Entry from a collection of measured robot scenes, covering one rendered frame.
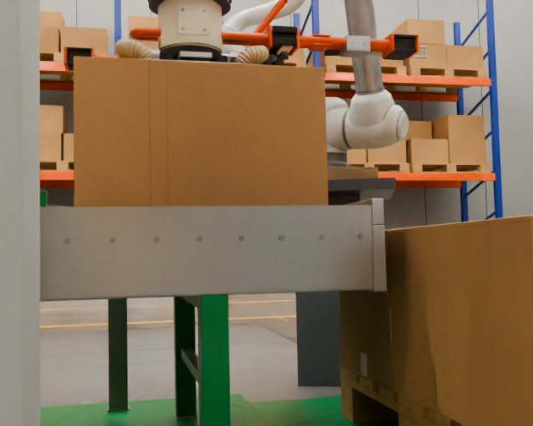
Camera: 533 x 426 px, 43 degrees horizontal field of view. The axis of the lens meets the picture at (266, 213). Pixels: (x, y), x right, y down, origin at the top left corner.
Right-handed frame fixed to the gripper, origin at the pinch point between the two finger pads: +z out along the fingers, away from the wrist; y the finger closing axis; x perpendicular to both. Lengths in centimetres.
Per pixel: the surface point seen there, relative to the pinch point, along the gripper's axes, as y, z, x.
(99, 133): 31, 20, 49
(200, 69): 15.1, 20.4, 26.2
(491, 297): 69, 65, -20
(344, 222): 53, 34, -4
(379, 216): 51, 34, -12
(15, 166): 52, 109, 55
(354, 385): 96, -9, -20
